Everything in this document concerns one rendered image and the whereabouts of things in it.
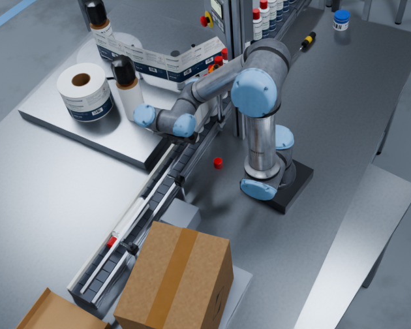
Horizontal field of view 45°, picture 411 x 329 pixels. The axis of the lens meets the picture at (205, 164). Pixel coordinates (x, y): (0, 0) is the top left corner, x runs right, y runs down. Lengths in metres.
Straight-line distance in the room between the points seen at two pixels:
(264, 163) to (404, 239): 1.43
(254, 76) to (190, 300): 0.62
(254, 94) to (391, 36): 1.33
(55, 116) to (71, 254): 0.65
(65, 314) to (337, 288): 0.90
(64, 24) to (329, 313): 3.21
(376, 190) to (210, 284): 0.80
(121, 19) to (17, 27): 1.87
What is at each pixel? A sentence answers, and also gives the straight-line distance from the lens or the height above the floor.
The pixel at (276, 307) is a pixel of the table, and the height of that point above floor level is 0.83.
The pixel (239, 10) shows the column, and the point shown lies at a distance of 1.60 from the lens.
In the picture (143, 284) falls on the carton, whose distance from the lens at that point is 1.42.
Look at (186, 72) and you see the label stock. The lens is 2.13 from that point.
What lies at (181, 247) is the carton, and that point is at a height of 1.12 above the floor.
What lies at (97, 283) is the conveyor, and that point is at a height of 0.88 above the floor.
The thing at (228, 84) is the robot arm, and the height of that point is 1.33.
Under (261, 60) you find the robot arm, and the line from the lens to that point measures 1.31.
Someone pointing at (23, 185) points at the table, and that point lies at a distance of 2.11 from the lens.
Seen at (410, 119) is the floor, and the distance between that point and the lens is 3.31.
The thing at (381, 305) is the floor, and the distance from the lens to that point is 2.63.
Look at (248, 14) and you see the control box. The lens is 1.66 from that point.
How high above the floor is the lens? 2.40
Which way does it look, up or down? 53 degrees down
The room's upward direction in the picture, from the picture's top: 9 degrees counter-clockwise
